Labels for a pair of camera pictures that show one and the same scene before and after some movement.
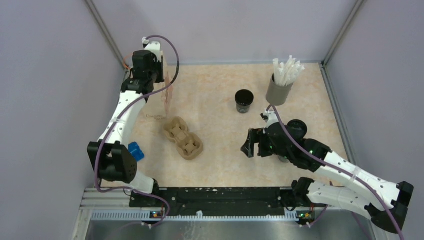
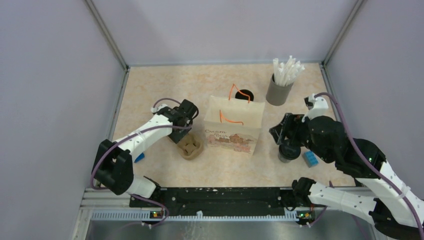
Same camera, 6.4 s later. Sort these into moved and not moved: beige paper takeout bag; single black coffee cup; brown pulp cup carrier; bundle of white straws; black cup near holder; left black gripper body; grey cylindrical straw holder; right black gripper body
Moved: left black gripper body; beige paper takeout bag; right black gripper body
Not moved: brown pulp cup carrier; single black coffee cup; grey cylindrical straw holder; black cup near holder; bundle of white straws
